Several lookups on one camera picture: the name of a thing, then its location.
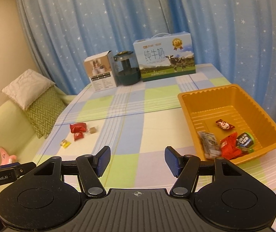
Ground pale green sofa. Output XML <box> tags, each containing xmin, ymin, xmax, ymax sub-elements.
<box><xmin>0</xmin><ymin>94</ymin><xmax>77</xmax><ymax>172</ymax></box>

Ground milk carton box with handle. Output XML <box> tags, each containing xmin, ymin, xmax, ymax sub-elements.
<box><xmin>133</xmin><ymin>32</ymin><xmax>196</xmax><ymax>82</ymax></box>

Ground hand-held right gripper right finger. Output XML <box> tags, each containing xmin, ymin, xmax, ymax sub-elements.
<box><xmin>165</xmin><ymin>146</ymin><xmax>247</xmax><ymax>197</ymax></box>

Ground green chevron cushion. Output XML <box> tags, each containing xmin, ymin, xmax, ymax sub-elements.
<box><xmin>24</xmin><ymin>86</ymin><xmax>67</xmax><ymax>139</ymax></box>

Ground large red wrapped candy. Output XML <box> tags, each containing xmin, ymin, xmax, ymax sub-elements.
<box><xmin>70</xmin><ymin>123</ymin><xmax>87</xmax><ymax>134</ymax></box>

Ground dark green snack packet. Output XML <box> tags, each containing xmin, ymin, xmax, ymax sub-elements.
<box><xmin>236</xmin><ymin>132</ymin><xmax>257</xmax><ymax>153</ymax></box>

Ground white quilted pillow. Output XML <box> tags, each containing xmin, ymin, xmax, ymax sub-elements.
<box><xmin>1</xmin><ymin>69</ymin><xmax>56</xmax><ymax>110</ymax></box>

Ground orange plastic tray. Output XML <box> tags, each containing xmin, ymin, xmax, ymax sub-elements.
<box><xmin>178</xmin><ymin>84</ymin><xmax>276</xmax><ymax>165</ymax></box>

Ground dark red printed candy wrapper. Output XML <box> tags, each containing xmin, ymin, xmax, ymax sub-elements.
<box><xmin>215</xmin><ymin>119</ymin><xmax>235</xmax><ymax>130</ymax></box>

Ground white product box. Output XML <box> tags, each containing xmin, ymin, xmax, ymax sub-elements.
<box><xmin>83</xmin><ymin>51</ymin><xmax>118</xmax><ymax>92</ymax></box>

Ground silver foil snack packet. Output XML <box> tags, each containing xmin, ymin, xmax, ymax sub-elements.
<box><xmin>204</xmin><ymin>147</ymin><xmax>222</xmax><ymax>160</ymax></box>

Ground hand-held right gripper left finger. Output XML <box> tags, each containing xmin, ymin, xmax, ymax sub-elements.
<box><xmin>29</xmin><ymin>146</ymin><xmax>111</xmax><ymax>197</ymax></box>

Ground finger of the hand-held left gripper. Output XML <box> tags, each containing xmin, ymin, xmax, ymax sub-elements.
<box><xmin>0</xmin><ymin>162</ymin><xmax>37</xmax><ymax>178</ymax></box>

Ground checked tablecloth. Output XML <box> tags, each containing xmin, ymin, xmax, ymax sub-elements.
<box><xmin>35</xmin><ymin>63</ymin><xmax>276</xmax><ymax>199</ymax></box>

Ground dark glass jar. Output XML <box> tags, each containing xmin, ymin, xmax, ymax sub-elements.
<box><xmin>113</xmin><ymin>51</ymin><xmax>141</xmax><ymax>86</ymax></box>

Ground grey printed snack packet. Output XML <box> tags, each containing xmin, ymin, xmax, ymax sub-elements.
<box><xmin>197</xmin><ymin>131</ymin><xmax>219</xmax><ymax>151</ymax></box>

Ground pink plush toy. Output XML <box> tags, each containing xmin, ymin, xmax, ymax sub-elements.
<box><xmin>0</xmin><ymin>147</ymin><xmax>17</xmax><ymax>166</ymax></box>

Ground orange-red candy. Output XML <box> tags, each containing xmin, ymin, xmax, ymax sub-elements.
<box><xmin>220</xmin><ymin>132</ymin><xmax>243</xmax><ymax>160</ymax></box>

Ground blue star curtain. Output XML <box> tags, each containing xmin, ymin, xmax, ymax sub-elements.
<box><xmin>163</xmin><ymin>0</ymin><xmax>276</xmax><ymax>131</ymax></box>
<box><xmin>13</xmin><ymin>0</ymin><xmax>175</xmax><ymax>95</ymax></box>

